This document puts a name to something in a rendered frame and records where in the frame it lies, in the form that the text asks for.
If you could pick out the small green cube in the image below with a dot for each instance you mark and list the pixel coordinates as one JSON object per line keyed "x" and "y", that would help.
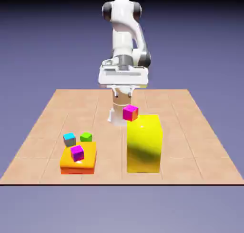
{"x": 86, "y": 137}

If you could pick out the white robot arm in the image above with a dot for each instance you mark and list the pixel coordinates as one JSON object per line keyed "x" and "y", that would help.
{"x": 122, "y": 23}

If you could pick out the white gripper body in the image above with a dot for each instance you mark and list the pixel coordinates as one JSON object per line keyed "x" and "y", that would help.
{"x": 124, "y": 78}

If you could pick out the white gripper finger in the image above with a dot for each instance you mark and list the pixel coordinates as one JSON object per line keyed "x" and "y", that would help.
{"x": 130, "y": 92}
{"x": 115, "y": 93}

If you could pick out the small purple cube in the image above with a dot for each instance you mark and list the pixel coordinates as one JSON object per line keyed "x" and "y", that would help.
{"x": 77, "y": 153}

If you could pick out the large yellow box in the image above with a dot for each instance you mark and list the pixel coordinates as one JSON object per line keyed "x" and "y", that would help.
{"x": 144, "y": 141}

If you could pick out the large orange box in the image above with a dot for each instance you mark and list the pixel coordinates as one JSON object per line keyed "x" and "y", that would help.
{"x": 85, "y": 160}

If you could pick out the small cyan cube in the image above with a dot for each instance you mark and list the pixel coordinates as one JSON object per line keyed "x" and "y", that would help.
{"x": 69, "y": 139}

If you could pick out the small pink cube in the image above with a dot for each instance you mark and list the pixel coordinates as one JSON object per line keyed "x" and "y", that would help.
{"x": 129, "y": 113}

